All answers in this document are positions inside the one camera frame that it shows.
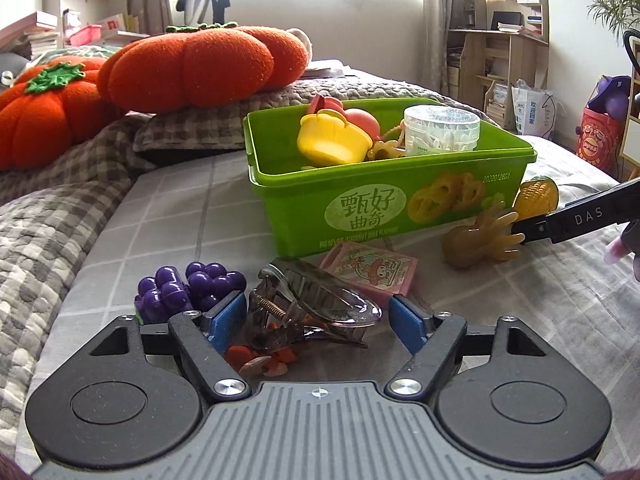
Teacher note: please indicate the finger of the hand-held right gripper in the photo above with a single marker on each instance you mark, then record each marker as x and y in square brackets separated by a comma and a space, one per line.
[532, 230]

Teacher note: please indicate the smoky translucent hair claw clip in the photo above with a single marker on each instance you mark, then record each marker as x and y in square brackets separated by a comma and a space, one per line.
[320, 292]

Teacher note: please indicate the green plastic box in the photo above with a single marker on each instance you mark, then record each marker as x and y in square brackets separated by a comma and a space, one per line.
[360, 200]

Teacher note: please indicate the white papers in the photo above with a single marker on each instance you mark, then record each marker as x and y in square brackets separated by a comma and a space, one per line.
[327, 69]

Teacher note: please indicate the amber hand-shaped toy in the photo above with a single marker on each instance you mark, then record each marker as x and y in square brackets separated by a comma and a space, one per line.
[470, 242]

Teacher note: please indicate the wooden desk shelf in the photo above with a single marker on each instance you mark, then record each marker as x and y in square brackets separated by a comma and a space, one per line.
[520, 55]

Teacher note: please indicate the clear cotton swab jar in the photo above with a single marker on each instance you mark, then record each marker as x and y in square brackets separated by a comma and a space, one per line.
[440, 130]

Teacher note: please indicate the yellow toy corn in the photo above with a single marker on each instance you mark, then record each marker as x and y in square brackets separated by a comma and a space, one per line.
[537, 197]

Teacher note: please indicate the stack of books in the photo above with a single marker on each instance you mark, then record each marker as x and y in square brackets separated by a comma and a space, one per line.
[35, 35]

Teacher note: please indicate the purple plush toy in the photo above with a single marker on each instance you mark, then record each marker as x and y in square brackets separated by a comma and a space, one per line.
[615, 95]

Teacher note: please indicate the pink basket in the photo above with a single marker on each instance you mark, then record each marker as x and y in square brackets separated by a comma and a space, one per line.
[85, 35]

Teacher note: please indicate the grey checkered quilt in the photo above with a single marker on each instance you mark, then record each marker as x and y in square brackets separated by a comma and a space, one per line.
[50, 240]

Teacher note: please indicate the white cabinet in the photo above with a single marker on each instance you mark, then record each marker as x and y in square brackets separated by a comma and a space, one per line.
[631, 130]

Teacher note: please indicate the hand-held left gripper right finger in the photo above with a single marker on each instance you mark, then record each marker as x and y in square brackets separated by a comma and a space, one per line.
[407, 322]

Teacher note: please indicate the light checked sheet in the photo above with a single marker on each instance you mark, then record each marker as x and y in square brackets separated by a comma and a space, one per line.
[175, 210]

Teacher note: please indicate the pink card box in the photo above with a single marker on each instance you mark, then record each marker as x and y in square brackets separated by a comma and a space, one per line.
[380, 267]

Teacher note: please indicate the leaf patterned pillow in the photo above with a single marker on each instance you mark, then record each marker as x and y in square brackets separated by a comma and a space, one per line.
[75, 54]

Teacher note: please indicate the red white book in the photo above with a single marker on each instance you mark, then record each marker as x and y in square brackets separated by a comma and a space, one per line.
[114, 24]

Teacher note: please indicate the white paper bag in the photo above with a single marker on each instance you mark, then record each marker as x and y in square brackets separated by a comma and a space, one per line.
[532, 107]

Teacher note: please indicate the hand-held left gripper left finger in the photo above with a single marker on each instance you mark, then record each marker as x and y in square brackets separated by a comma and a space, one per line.
[225, 317]

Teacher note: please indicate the person's right hand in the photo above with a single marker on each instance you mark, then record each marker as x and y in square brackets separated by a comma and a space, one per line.
[625, 247]

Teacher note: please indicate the red gift bag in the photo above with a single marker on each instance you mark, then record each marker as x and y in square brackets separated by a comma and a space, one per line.
[597, 140]

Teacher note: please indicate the small orange pumpkin cushion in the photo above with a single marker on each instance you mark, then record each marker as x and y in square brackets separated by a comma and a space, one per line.
[40, 115]

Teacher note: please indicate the white desk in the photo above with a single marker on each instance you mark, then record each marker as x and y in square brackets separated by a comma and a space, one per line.
[125, 37]

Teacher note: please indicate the purple toy grapes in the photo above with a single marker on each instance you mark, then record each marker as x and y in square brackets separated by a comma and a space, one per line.
[200, 280]

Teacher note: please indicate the large orange pumpkin cushion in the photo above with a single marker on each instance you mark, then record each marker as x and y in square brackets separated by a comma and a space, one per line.
[200, 70]

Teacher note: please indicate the small orange toy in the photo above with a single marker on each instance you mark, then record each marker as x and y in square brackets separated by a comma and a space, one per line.
[234, 355]

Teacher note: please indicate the yellow toy pot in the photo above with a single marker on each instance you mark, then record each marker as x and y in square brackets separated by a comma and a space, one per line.
[325, 137]

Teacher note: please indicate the pink round toy fruit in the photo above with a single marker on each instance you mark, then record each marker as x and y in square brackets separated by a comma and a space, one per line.
[362, 120]

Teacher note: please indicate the red toy piece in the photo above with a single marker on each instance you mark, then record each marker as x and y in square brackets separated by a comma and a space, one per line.
[320, 105]

